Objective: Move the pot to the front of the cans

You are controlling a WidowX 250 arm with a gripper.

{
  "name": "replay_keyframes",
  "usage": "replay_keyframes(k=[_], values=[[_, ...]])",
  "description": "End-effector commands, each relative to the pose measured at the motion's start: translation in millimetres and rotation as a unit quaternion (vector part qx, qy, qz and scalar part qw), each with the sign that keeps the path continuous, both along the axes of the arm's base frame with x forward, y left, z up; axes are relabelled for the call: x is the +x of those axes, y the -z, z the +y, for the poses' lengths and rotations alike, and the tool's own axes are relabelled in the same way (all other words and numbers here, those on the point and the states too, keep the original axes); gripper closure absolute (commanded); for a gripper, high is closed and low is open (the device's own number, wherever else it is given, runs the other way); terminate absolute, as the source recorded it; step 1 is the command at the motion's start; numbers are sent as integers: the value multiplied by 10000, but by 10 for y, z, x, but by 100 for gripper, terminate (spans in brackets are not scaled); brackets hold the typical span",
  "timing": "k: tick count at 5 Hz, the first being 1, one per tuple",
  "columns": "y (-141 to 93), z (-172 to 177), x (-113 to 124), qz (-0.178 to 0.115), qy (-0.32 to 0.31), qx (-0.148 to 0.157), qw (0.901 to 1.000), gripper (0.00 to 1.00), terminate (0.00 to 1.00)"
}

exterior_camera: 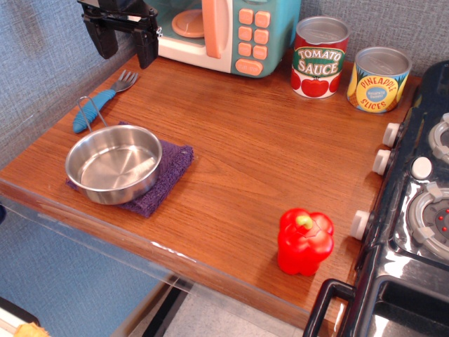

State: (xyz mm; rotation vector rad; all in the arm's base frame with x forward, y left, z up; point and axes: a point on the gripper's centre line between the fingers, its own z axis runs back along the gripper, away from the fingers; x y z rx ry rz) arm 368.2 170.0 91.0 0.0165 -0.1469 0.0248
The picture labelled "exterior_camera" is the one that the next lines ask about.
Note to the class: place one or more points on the blue handled fork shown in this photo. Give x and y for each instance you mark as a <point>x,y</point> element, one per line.
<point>89,108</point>

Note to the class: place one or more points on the purple folded cloth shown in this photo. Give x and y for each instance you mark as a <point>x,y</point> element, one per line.
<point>175,161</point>

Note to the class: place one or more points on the white stove knob top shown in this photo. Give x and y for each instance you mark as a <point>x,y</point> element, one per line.
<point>390,134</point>

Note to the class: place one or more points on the white stove knob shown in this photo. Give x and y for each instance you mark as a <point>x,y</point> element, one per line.
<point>359,224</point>
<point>390,134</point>
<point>381,161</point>

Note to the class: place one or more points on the pineapple slices can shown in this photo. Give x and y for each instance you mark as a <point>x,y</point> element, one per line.
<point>378,79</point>

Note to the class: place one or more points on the white stove knob bottom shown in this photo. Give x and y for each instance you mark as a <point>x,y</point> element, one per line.
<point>359,224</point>

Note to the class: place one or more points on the tomato sauce can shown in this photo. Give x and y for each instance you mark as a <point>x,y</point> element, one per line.
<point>318,56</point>

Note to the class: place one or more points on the black toy stove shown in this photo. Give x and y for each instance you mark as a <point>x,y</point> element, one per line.
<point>401,286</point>

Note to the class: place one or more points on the stainless steel pot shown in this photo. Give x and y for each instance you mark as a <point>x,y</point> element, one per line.
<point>115,164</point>

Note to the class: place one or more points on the white stove knob middle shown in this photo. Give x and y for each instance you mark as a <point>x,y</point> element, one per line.
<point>381,161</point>

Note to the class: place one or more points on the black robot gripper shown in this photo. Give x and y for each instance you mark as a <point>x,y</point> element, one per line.
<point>103,18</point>

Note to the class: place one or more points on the toy microwave oven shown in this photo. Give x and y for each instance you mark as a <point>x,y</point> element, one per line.
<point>246,38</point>

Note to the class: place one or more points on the red toy bell pepper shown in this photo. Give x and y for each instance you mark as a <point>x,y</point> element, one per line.
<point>305,240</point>

